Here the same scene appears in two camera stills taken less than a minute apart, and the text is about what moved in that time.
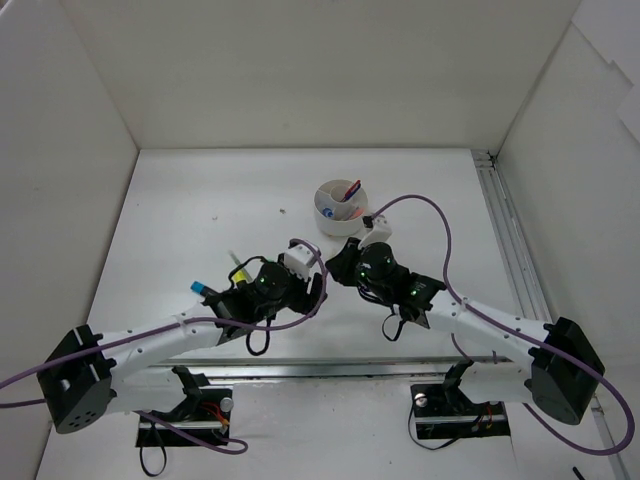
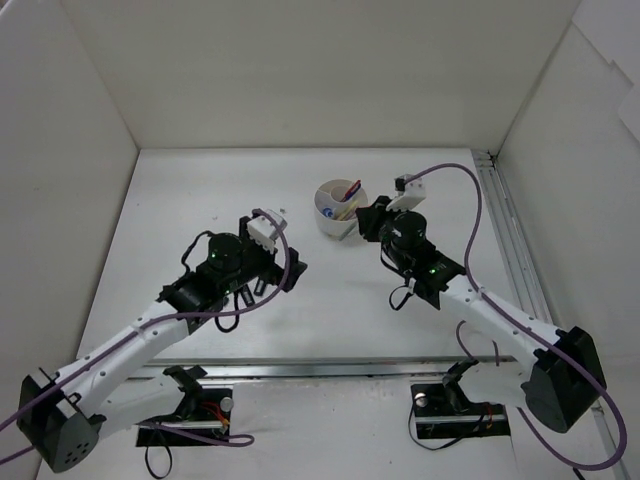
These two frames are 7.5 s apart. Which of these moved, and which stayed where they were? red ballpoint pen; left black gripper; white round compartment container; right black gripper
Moved: right black gripper; left black gripper
Stayed: red ballpoint pen; white round compartment container
